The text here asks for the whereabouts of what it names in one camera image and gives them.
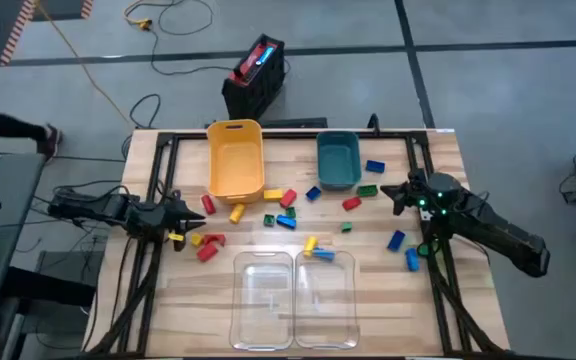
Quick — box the grey desk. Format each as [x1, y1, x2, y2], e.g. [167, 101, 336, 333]
[0, 152, 47, 307]

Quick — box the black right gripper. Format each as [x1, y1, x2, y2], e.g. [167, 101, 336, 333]
[380, 169, 437, 217]

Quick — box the clear plastic bin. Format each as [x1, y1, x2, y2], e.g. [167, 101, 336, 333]
[293, 248, 360, 350]
[228, 249, 295, 352]

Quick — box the yellow cord plug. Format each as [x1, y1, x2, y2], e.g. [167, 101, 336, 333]
[123, 0, 155, 31]

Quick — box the black floor box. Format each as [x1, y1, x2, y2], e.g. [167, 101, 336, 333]
[6, 249, 105, 307]

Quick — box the yellow plastic bin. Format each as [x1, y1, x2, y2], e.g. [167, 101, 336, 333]
[206, 118, 266, 205]

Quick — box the black power strip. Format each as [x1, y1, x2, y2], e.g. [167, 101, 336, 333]
[259, 117, 329, 130]

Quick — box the black looped floor cable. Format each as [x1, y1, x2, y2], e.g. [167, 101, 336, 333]
[128, 93, 162, 130]

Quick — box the yellow extension cord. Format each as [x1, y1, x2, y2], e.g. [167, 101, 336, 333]
[35, 0, 134, 129]

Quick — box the person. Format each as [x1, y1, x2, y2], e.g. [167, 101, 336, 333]
[0, 110, 63, 160]

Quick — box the blue cylinder block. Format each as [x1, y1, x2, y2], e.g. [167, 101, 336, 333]
[404, 247, 421, 273]

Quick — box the teal plastic bin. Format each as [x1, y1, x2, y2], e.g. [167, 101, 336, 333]
[315, 130, 363, 192]

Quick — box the red power unit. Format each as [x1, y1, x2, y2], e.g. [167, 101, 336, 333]
[227, 40, 278, 84]

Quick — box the black plastic crate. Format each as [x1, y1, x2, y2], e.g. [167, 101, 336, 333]
[220, 33, 288, 121]

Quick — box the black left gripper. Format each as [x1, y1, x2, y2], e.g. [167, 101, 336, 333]
[137, 199, 207, 250]

